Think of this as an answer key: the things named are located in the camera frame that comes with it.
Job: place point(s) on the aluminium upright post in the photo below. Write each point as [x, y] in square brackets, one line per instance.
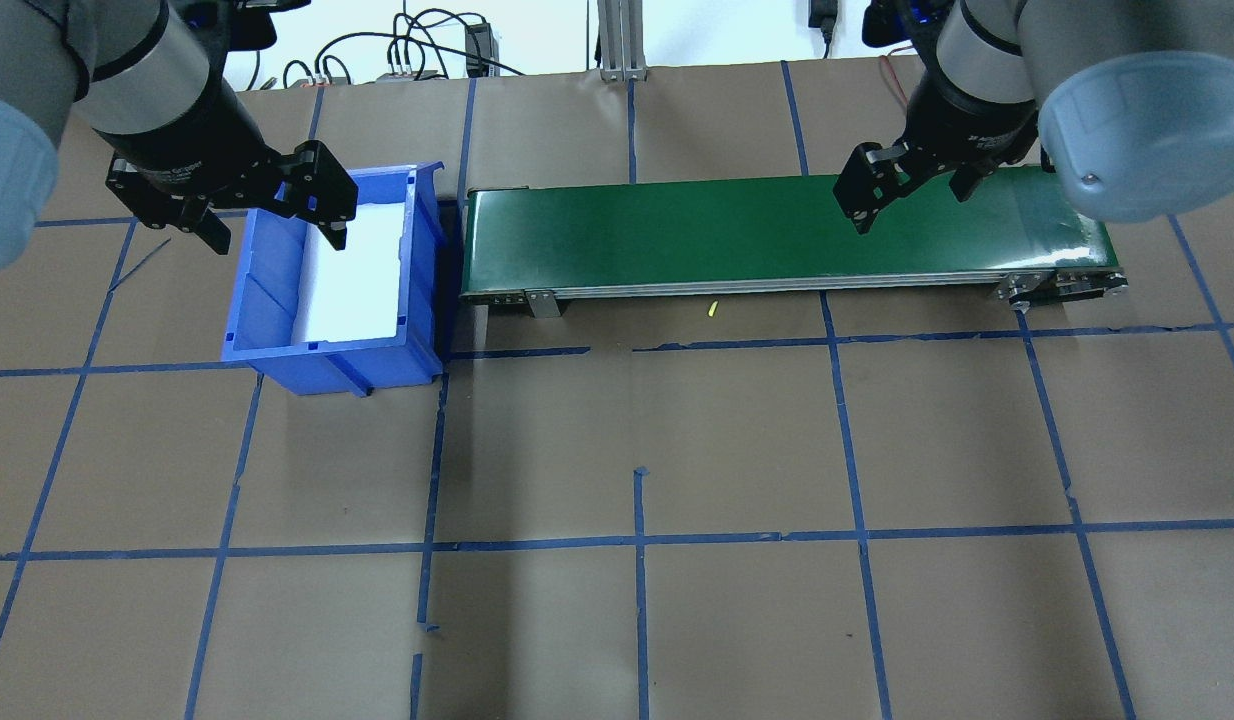
[622, 40]

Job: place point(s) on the black power adapter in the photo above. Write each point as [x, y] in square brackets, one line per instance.
[822, 15]
[479, 50]

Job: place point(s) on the small circuit board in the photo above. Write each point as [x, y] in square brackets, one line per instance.
[397, 74]

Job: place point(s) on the green conveyor belt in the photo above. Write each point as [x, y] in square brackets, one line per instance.
[677, 235]

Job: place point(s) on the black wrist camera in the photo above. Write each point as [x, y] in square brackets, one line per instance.
[892, 25]
[242, 25]

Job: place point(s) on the blue plastic storage bin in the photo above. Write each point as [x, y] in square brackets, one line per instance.
[277, 300]

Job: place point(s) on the white foam pad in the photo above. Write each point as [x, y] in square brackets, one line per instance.
[357, 290]

